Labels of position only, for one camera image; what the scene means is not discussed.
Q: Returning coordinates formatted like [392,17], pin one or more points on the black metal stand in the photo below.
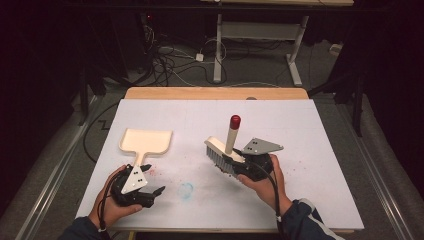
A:
[83,100]
[356,100]

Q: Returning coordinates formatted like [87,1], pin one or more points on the person's right hand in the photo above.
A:
[268,190]

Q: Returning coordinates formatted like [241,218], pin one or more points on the cream brush with red tip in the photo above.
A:
[218,148]

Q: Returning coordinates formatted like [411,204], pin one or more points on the wooden table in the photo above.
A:
[216,93]

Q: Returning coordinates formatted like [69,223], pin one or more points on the metal floor rail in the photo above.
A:
[56,166]
[380,186]

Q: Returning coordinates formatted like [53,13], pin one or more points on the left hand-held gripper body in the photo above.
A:
[133,181]

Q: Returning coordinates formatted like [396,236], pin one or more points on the person's left hand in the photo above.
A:
[103,208]

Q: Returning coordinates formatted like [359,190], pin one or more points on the white metal desk frame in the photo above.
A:
[260,30]

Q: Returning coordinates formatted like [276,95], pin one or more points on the cream plastic dustpan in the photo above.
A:
[146,141]

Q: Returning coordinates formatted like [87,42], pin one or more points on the white board mat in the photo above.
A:
[216,116]

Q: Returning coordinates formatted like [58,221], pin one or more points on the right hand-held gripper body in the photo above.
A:
[261,146]

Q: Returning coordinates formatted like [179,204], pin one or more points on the white power adapter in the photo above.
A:
[199,57]

